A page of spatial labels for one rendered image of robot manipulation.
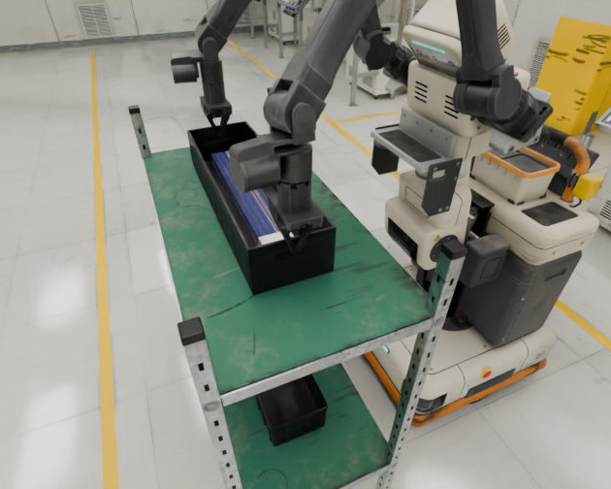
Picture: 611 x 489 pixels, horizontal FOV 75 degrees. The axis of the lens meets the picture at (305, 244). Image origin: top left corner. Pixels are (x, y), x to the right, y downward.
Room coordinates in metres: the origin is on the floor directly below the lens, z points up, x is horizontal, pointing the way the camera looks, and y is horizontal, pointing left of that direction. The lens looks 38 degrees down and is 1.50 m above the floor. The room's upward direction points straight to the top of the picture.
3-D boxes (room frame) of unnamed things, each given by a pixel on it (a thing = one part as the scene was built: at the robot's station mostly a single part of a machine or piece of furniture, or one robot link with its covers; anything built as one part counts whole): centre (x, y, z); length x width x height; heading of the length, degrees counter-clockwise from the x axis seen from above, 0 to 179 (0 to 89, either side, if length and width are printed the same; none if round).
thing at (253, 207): (0.83, 0.14, 0.98); 0.51 x 0.07 x 0.03; 24
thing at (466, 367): (1.14, -0.58, 0.16); 0.67 x 0.64 x 0.25; 114
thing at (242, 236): (0.83, 0.14, 1.01); 0.57 x 0.17 x 0.11; 24
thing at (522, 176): (1.19, -0.68, 0.87); 0.23 x 0.15 x 0.11; 24
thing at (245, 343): (0.82, 0.13, 0.55); 0.91 x 0.46 x 1.10; 23
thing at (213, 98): (1.09, 0.24, 1.15); 0.10 x 0.07 x 0.07; 24
